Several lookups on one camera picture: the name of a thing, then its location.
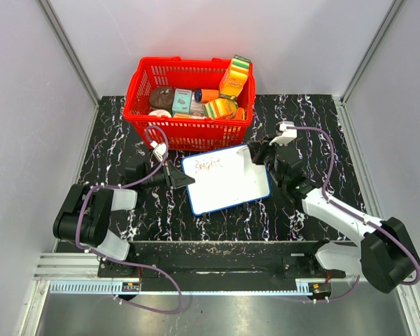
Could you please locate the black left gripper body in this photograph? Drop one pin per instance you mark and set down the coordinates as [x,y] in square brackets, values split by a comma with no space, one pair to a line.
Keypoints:
[167,175]

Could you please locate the white round lid tub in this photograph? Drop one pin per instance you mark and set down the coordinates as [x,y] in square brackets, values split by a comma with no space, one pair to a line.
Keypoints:
[160,113]

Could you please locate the white whiteboard blue frame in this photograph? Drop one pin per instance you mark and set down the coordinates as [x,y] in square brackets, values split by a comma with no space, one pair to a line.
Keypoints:
[224,179]

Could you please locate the red plastic shopping basket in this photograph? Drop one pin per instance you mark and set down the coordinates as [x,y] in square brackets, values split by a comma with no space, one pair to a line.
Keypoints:
[185,134]

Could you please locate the orange blue can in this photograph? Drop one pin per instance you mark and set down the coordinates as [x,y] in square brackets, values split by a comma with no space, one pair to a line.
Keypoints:
[206,95]

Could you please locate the red capped whiteboard marker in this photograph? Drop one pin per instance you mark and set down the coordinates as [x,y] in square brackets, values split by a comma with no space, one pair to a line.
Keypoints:
[242,150]

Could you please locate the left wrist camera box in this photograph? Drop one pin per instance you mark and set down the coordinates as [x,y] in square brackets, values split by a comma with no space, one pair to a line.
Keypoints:
[159,150]

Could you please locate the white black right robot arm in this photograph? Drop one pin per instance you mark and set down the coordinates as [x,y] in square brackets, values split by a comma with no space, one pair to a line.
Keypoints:
[381,250]

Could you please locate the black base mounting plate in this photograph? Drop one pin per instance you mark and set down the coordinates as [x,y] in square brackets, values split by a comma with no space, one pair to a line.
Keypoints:
[222,266]

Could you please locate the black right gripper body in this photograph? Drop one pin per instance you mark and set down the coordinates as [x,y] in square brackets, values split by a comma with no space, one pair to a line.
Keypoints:
[269,152]

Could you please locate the teal small box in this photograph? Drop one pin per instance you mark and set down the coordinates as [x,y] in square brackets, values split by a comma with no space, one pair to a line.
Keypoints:
[182,101]

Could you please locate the brown round bread pack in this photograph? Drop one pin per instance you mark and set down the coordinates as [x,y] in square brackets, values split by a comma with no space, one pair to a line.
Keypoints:
[162,98]

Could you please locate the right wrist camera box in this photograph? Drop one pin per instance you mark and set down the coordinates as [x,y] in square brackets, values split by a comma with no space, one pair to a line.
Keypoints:
[286,133]

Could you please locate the lying orange sponge box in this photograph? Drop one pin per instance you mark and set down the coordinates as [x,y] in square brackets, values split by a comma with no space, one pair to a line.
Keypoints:
[220,108]

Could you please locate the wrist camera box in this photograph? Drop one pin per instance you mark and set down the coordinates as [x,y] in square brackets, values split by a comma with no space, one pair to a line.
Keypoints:
[159,150]
[286,133]

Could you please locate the tall orange sponge box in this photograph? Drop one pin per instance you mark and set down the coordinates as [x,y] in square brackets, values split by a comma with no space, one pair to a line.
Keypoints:
[235,77]

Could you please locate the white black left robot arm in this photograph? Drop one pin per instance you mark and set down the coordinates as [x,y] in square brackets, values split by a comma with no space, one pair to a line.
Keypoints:
[84,217]

